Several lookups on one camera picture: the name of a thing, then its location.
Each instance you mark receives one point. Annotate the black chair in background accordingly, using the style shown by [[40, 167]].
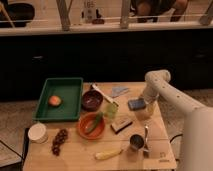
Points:
[[20, 13]]

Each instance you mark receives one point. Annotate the grey blue cloth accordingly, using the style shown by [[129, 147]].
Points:
[[119, 90]]

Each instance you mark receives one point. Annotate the green plastic tray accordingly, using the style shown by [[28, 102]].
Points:
[[70, 92]]

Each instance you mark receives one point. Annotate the yellow corn cob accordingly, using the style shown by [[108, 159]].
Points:
[[107, 154]]

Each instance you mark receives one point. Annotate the orange plate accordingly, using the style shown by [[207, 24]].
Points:
[[85, 121]]

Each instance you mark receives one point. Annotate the light green plastic cup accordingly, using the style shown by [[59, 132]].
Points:
[[111, 110]]

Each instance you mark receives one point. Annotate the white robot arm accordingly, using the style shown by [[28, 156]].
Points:
[[196, 151]]

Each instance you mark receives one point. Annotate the small metal cup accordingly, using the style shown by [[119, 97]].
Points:
[[136, 142]]

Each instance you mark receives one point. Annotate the orange peach fruit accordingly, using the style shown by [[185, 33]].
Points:
[[54, 101]]

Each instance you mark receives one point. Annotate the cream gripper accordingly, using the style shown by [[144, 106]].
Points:
[[146, 113]]

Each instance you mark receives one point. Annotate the dark purple bowl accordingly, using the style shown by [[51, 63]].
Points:
[[92, 100]]

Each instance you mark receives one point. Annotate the dark red grape bunch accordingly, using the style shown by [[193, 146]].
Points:
[[59, 139]]

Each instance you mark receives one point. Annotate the blue sponge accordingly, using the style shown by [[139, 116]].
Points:
[[136, 104]]

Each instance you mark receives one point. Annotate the black wooden board eraser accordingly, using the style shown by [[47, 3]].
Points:
[[120, 124]]

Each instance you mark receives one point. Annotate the metal fork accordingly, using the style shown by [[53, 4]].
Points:
[[146, 149]]

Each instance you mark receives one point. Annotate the white paper cup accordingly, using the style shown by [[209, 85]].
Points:
[[38, 133]]

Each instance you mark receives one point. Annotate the white handled knife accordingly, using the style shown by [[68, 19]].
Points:
[[108, 98]]

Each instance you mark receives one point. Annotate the white bottle in background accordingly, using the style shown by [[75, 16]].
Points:
[[89, 10]]

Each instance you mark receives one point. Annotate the seated person in background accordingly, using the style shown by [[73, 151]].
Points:
[[151, 9]]

